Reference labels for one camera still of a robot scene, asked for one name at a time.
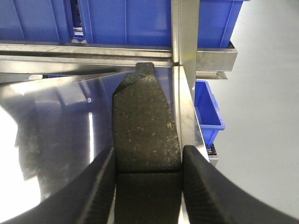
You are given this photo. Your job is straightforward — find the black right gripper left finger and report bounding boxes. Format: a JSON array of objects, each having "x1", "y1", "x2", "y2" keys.
[{"x1": 5, "y1": 146, "x2": 116, "y2": 224}]

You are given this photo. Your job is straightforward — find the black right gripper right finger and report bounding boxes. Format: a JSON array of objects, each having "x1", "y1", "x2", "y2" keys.
[{"x1": 183, "y1": 145, "x2": 299, "y2": 224}]

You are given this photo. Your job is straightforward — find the grey brake pad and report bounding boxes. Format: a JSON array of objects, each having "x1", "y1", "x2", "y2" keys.
[{"x1": 112, "y1": 63, "x2": 182, "y2": 224}]

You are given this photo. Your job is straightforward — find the small blue bin under table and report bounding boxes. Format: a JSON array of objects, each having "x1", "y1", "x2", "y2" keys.
[{"x1": 194, "y1": 80, "x2": 225, "y2": 149}]

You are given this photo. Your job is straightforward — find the blue plastic bin right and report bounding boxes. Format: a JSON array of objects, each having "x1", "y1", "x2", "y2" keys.
[{"x1": 78, "y1": 0, "x2": 243, "y2": 48}]

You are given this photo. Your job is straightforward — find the blue plastic bin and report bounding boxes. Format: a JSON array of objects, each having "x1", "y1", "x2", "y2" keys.
[
  {"x1": 0, "y1": 0, "x2": 74, "y2": 42},
  {"x1": 78, "y1": 0, "x2": 243, "y2": 48}
]

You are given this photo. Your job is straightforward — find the blue plastic bin left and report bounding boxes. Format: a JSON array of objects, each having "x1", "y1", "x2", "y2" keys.
[{"x1": 0, "y1": 0, "x2": 74, "y2": 42}]

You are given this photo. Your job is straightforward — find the stainless steel rack frame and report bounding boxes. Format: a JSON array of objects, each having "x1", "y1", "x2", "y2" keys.
[{"x1": 0, "y1": 0, "x2": 238, "y2": 94}]

